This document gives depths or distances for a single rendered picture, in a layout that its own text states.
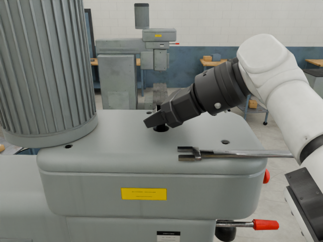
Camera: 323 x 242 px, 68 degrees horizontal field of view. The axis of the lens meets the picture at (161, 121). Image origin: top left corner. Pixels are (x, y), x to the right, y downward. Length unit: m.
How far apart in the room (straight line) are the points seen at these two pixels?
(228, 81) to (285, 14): 7.21
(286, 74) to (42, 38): 0.39
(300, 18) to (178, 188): 7.47
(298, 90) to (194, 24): 6.71
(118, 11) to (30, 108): 6.68
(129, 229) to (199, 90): 0.34
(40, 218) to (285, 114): 0.54
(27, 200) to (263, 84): 0.54
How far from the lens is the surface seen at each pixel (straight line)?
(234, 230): 0.89
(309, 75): 5.05
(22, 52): 0.48
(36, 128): 0.52
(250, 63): 0.42
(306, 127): 0.32
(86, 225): 0.60
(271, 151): 0.50
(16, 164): 0.77
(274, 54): 0.41
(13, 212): 0.66
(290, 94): 0.37
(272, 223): 0.63
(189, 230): 0.58
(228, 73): 0.45
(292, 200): 0.31
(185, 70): 7.19
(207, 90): 0.46
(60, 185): 0.53
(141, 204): 0.52
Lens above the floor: 2.14
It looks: 25 degrees down
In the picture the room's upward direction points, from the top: straight up
